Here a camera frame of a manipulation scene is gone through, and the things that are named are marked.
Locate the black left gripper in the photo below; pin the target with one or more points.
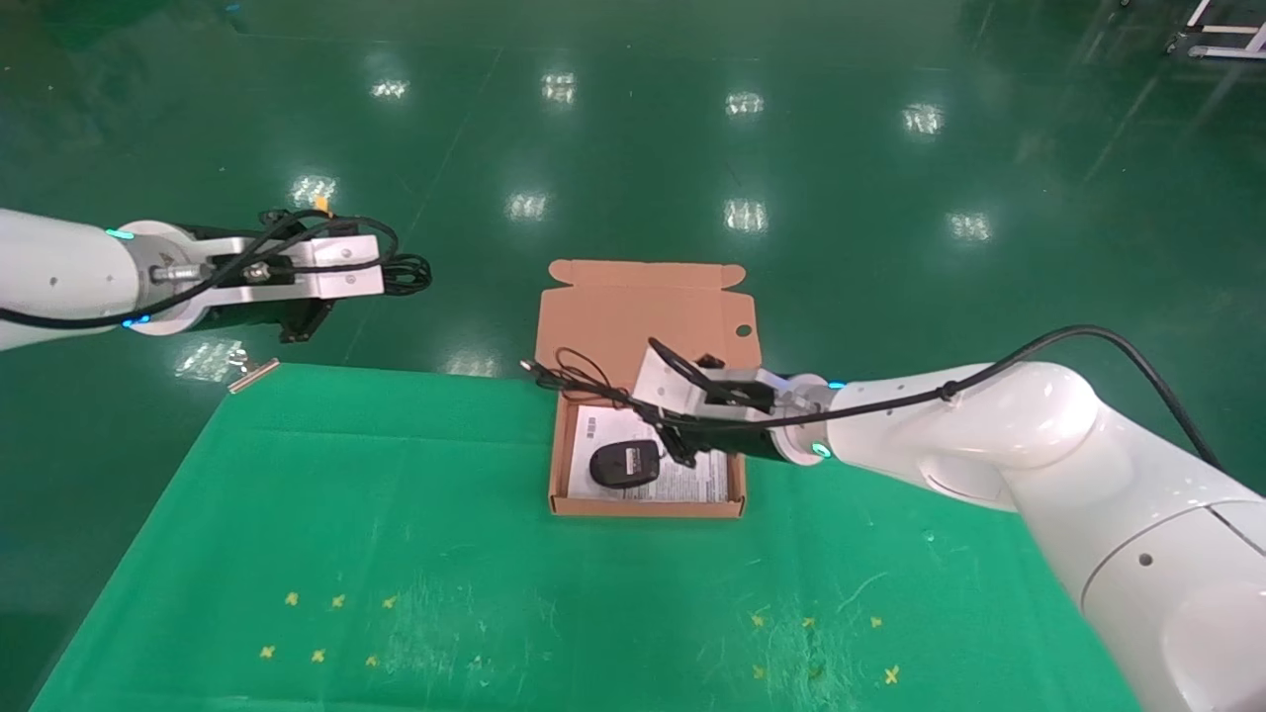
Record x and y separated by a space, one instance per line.
297 314

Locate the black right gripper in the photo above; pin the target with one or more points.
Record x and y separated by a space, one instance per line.
752 443

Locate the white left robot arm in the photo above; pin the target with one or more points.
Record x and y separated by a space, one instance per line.
59 277

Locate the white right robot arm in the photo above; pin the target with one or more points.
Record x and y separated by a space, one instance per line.
1088 475

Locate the orange cardboard box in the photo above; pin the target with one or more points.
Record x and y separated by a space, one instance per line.
633 316

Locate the white printed leaflet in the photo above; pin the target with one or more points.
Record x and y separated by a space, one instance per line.
692 485

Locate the metal binder clip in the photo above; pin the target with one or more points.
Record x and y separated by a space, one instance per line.
252 374

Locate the white metal rack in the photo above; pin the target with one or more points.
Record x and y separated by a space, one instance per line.
1221 44

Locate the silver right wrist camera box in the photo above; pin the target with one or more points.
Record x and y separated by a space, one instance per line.
648 381

